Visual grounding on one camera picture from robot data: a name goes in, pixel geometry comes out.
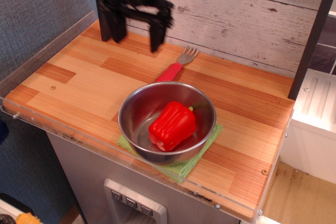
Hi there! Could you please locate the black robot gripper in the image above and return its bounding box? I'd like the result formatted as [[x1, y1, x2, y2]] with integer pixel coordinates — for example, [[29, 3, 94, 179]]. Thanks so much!
[[103, 0, 173, 52]]

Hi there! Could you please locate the red-handled metal fork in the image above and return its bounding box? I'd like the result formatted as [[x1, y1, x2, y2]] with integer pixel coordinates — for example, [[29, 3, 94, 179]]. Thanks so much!
[[156, 46, 199, 82]]

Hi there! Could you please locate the stainless steel bowl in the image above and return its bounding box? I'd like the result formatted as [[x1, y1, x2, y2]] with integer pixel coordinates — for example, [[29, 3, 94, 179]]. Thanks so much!
[[118, 81, 216, 166]]

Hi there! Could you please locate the red bell pepper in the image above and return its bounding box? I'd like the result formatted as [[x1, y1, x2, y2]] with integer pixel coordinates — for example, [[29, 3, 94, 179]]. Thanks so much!
[[149, 101, 196, 152]]

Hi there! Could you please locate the clear acrylic table guard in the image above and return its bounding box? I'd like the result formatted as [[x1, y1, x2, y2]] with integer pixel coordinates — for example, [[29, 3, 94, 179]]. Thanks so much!
[[4, 94, 294, 223]]

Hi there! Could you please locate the green cloth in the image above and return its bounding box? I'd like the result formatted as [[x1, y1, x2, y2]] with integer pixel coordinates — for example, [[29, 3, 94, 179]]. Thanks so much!
[[117, 123, 224, 184]]

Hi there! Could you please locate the grey cabinet with button panel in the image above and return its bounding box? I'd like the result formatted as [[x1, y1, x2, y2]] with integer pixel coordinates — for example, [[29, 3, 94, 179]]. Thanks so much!
[[47, 133, 239, 223]]

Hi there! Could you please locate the white toy sink unit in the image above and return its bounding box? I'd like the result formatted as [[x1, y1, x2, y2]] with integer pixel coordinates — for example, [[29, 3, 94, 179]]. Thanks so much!
[[280, 11, 335, 183]]

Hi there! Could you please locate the yellow object bottom left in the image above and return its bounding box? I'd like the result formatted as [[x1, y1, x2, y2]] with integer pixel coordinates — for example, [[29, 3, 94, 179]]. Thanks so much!
[[15, 213, 41, 224]]

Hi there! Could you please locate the dark left shelf post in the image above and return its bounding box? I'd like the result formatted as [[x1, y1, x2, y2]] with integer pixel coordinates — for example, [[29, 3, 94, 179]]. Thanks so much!
[[91, 0, 116, 42]]

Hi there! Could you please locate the dark shelf post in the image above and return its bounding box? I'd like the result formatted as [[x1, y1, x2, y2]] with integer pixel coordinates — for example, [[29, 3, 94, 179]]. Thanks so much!
[[288, 0, 333, 100], [91, 0, 116, 42]]

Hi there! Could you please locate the dark right shelf post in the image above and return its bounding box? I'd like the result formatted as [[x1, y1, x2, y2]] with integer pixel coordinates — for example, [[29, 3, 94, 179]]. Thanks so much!
[[288, 0, 333, 100]]

